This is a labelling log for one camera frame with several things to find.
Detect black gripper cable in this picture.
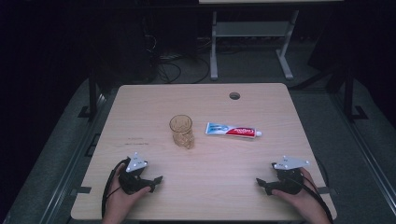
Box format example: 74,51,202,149
101,158,131,219
293,167,335,224

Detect person's left hand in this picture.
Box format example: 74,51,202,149
105,169,153,218

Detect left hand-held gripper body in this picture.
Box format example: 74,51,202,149
118,151,154,196

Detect clear glass cup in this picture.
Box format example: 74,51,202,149
168,114,196,150

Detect person's right hand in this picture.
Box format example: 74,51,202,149
272,167,325,218

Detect white metal stand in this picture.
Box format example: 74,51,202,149
209,9,300,81

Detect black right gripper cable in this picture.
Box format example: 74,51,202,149
293,167,335,224

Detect metal floor rail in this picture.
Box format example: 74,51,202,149
329,92,396,217
39,92,110,224

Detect black floor cables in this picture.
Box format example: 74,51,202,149
143,34,211,85

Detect black frame post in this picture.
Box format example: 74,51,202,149
343,66,355,123
88,69,99,119

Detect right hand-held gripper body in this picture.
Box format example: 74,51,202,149
270,155,311,196

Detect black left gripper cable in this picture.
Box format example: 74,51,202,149
101,158,131,219

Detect white red blue toothpaste tube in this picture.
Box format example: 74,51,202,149
205,121,263,139

